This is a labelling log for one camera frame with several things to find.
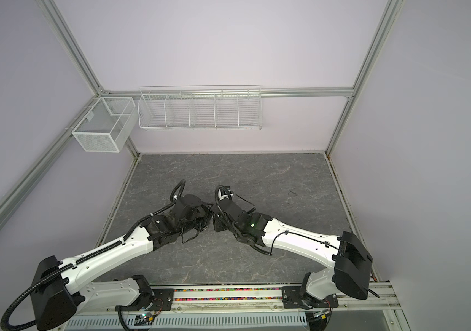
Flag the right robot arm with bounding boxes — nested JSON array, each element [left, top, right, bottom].
[[213, 186, 376, 310]]

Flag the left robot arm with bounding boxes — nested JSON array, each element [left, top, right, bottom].
[[0, 180, 220, 330]]

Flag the white mesh box basket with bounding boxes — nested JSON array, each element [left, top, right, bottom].
[[72, 97, 138, 153]]

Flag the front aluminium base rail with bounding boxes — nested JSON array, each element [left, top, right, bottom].
[[66, 279, 401, 318]]

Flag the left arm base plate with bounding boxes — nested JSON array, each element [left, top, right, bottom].
[[121, 288, 175, 312]]

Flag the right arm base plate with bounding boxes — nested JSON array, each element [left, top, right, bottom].
[[281, 285, 339, 310]]

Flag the white vented cable duct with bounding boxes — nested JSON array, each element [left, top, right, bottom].
[[64, 312, 308, 330]]

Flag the white wire shelf basket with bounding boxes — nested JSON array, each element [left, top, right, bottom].
[[137, 85, 263, 130]]

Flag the aluminium frame rails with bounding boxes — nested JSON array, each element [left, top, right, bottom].
[[0, 0, 406, 266]]

